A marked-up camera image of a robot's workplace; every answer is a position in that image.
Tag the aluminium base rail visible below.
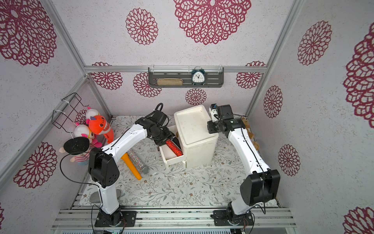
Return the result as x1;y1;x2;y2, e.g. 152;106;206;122
51;207;297;230

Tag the pink white plush doll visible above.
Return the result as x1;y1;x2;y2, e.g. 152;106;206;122
74;107;102;148

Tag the red glitter microphone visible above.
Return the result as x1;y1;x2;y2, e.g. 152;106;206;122
166;139;183;157

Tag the brown teddy bear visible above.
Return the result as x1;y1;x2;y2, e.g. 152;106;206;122
241;117;260;151

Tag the white three-drawer cabinet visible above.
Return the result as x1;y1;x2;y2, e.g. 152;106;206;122
160;105;219;171

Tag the black haired plush doll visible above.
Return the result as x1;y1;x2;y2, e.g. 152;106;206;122
59;136;92;166

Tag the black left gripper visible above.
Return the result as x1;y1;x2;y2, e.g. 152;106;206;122
152;126;174;147

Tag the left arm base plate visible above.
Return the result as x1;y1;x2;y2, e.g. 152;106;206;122
94;210;137;228

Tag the green alarm clock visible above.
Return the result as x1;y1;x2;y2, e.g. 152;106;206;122
191;69;206;85

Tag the black wire basket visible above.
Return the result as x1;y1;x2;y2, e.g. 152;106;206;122
51;92;89;134

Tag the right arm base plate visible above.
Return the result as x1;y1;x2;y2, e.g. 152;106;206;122
210;202;254;226

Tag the orange microphone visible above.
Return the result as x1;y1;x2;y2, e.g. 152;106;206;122
121;153;142;180

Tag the black microphone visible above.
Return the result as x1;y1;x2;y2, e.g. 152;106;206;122
172;136;181;149

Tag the red orange plush fish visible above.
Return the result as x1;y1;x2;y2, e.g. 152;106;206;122
87;115;114;144

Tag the glitter silver microphone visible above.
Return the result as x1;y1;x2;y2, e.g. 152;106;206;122
128;150;150;175

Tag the floral table mat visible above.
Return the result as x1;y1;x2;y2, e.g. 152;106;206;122
78;114;278;208

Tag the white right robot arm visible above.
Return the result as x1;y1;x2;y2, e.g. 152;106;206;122
207;104;281;217

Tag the dark grey wall shelf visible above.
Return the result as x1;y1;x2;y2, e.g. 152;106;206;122
148;67;224;88

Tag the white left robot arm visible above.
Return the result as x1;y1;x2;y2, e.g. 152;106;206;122
89;109;183;223

